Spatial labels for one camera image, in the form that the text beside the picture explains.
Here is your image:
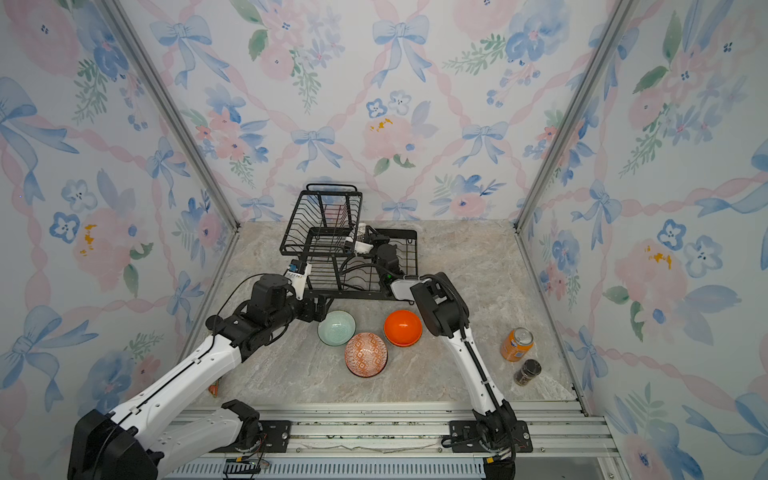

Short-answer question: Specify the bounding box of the orange plastic bowl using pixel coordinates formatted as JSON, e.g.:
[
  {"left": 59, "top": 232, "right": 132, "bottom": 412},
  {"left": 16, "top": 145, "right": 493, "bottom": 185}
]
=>
[{"left": 384, "top": 310, "right": 423, "bottom": 348}]

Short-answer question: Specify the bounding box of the pale green ceramic bowl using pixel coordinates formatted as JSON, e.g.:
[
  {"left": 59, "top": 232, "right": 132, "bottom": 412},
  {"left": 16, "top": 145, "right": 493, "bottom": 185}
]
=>
[{"left": 317, "top": 310, "right": 356, "bottom": 347}]

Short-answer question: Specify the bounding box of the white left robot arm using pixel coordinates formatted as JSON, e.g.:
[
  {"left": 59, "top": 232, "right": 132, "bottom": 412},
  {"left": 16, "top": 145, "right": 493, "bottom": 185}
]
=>
[{"left": 67, "top": 274, "right": 332, "bottom": 479}]

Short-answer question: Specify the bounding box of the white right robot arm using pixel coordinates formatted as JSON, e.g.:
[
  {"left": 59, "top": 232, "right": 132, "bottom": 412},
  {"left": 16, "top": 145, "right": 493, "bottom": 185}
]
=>
[{"left": 355, "top": 234, "right": 518, "bottom": 461}]

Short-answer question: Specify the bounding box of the black lid jar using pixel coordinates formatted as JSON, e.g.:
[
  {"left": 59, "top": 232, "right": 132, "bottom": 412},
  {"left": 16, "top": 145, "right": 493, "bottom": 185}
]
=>
[{"left": 205, "top": 314, "right": 223, "bottom": 335}]

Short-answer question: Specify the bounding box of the red patterned ceramic bowl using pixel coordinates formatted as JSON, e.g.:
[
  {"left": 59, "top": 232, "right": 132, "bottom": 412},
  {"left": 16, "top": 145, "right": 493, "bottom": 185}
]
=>
[{"left": 344, "top": 332, "right": 388, "bottom": 378}]

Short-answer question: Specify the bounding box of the dark spice jar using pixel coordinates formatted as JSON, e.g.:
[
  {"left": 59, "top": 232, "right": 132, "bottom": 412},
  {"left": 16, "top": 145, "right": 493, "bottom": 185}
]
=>
[{"left": 514, "top": 359, "right": 542, "bottom": 386}]

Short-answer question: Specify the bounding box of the black wire dish rack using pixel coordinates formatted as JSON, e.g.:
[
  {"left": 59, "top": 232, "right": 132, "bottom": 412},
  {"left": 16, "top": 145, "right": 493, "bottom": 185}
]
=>
[{"left": 280, "top": 183, "right": 418, "bottom": 300}]

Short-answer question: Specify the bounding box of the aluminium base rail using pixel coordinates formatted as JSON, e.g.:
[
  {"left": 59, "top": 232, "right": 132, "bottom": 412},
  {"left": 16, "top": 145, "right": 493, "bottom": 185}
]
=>
[{"left": 155, "top": 401, "right": 625, "bottom": 480}]

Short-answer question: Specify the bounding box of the aluminium left corner post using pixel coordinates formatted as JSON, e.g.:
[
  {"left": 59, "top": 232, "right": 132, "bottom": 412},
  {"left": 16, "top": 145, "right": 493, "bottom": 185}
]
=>
[{"left": 95, "top": 1, "right": 240, "bottom": 231}]

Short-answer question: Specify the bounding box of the aluminium corner post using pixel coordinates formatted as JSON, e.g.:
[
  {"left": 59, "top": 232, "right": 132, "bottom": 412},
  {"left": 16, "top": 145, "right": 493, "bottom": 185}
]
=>
[
  {"left": 95, "top": 1, "right": 240, "bottom": 231},
  {"left": 514, "top": 0, "right": 636, "bottom": 235}
]

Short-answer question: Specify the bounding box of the aluminium right corner post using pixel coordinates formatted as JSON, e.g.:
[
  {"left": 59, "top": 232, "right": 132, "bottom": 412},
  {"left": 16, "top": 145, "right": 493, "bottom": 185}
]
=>
[{"left": 514, "top": 0, "right": 636, "bottom": 235}]

